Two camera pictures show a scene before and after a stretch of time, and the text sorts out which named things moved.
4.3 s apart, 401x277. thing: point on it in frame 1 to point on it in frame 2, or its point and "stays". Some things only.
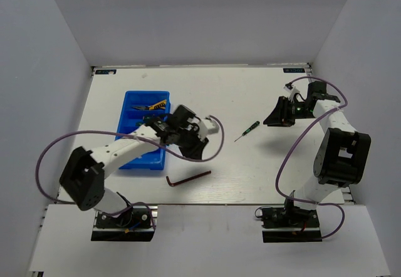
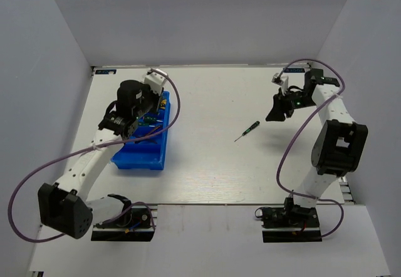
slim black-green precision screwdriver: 253,126 stays
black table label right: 293,69 stays
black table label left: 106,71 stays
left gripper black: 195,151 to 146,89
